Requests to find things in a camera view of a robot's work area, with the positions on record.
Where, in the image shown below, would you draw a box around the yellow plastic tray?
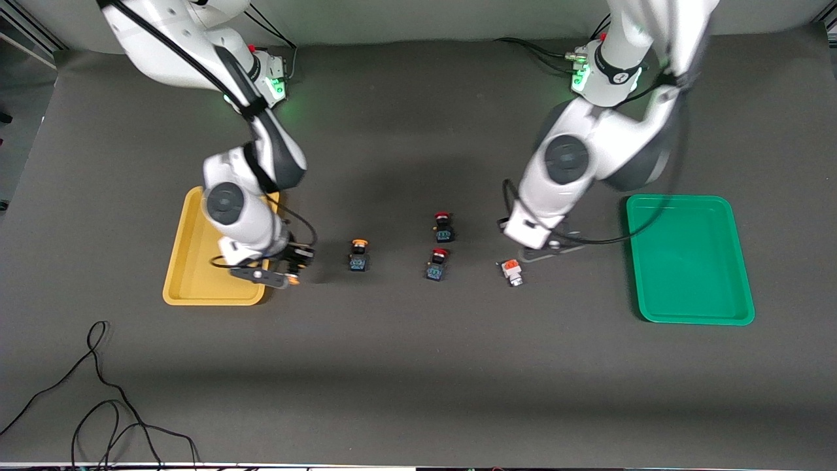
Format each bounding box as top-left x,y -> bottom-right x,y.
162,186 -> 281,307

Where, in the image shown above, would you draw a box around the red mushroom push button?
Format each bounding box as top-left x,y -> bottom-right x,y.
426,247 -> 451,283
432,211 -> 456,244

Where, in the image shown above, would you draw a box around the dark grey table mat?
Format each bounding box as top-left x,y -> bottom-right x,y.
0,29 -> 837,466

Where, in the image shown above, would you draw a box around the green plastic tray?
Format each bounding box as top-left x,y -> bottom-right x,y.
626,194 -> 756,326

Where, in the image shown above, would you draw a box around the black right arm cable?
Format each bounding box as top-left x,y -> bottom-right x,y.
98,0 -> 319,270

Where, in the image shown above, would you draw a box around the loose black table cable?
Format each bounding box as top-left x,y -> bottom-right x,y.
0,320 -> 200,470

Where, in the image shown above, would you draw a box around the black left base cables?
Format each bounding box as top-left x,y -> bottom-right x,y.
494,14 -> 612,74

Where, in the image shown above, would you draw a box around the black base cables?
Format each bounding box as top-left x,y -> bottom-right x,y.
245,3 -> 298,82
494,14 -> 612,74

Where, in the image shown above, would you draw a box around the black right base cables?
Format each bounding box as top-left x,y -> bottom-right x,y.
245,3 -> 298,82

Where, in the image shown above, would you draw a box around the aluminium frame profile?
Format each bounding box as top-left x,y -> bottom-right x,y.
0,7 -> 66,69

